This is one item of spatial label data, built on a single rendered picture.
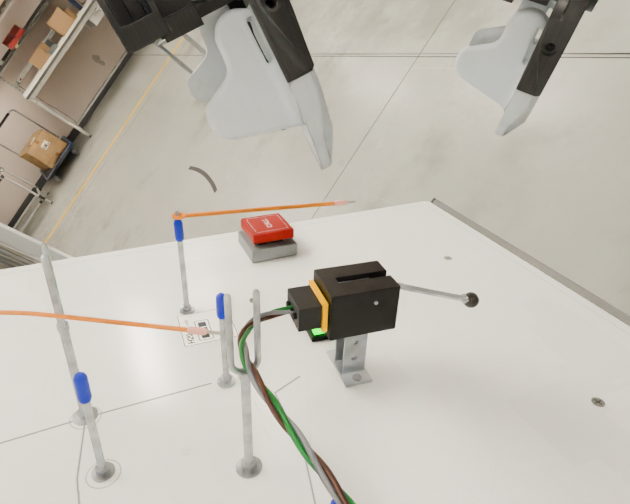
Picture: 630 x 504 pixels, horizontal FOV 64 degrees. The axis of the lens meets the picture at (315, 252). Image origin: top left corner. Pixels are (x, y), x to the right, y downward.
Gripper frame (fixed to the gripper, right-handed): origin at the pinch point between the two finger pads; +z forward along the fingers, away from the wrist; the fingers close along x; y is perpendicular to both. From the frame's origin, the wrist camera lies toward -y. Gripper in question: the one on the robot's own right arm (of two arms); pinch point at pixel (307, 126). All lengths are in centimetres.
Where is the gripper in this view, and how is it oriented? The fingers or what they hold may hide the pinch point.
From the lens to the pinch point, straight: 33.0
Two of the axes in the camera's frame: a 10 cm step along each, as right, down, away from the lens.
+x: 3.2, 4.6, -8.3
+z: 3.7, 7.4, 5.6
